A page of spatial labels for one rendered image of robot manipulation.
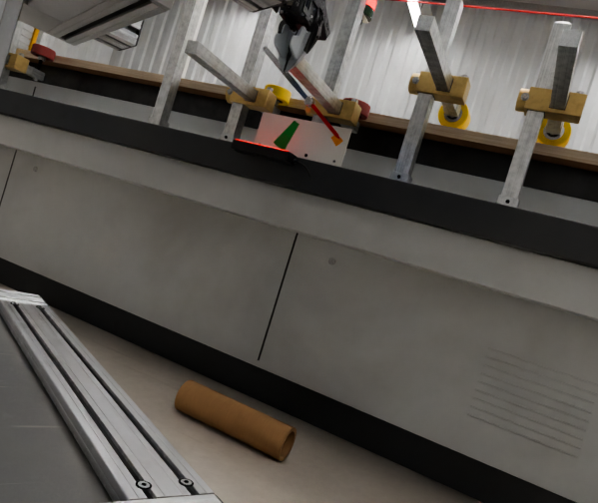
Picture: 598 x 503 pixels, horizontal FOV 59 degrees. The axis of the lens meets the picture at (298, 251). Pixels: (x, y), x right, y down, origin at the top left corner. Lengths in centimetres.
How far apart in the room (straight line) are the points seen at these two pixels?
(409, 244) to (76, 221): 127
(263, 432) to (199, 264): 67
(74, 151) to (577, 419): 162
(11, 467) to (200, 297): 121
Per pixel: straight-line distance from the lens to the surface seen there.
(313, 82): 123
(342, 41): 147
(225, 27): 1078
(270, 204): 142
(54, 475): 59
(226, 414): 132
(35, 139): 202
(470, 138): 147
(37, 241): 223
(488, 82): 903
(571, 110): 131
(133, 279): 190
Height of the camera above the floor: 48
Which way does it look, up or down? 1 degrees down
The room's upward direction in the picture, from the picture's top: 17 degrees clockwise
